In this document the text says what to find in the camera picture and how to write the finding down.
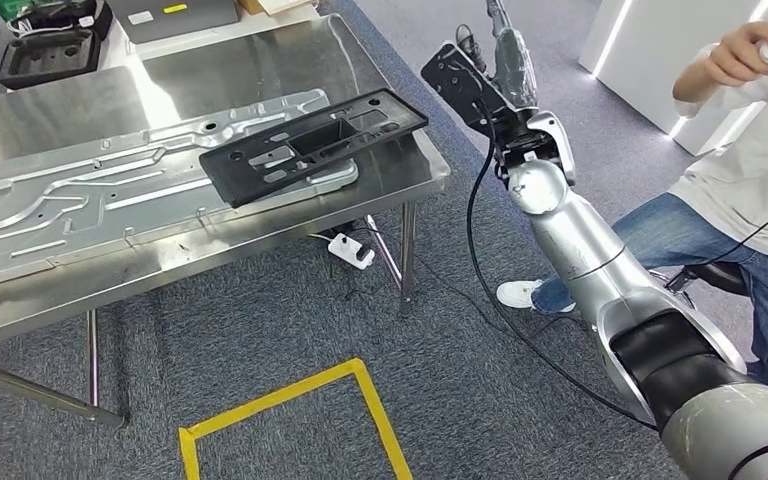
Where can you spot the white power strip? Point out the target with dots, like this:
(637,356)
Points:
(351,250)

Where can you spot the grey panel with labels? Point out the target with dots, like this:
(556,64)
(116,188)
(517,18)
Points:
(178,20)

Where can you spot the person's left hand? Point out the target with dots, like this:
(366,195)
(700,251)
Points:
(742,53)

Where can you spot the cardboard box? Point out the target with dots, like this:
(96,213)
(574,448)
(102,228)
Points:
(274,5)

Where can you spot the green crate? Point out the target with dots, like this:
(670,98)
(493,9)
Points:
(10,8)

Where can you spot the black plastic plate frame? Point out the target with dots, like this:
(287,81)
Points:
(278,149)

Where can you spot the yellow floor tape square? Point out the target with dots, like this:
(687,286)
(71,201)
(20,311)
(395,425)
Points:
(271,397)

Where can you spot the black tool case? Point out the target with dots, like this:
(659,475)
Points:
(53,46)

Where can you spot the white lit plinth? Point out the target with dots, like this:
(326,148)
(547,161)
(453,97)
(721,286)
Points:
(675,66)

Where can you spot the black stool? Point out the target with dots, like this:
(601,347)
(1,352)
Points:
(708,278)

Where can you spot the stamped metal panel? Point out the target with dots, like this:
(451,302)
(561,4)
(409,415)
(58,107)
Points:
(92,192)

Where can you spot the person's left forearm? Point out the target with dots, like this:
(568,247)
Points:
(689,83)

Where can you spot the steel workbench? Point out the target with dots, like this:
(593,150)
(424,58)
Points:
(225,66)

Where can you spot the person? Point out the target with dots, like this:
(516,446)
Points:
(722,199)

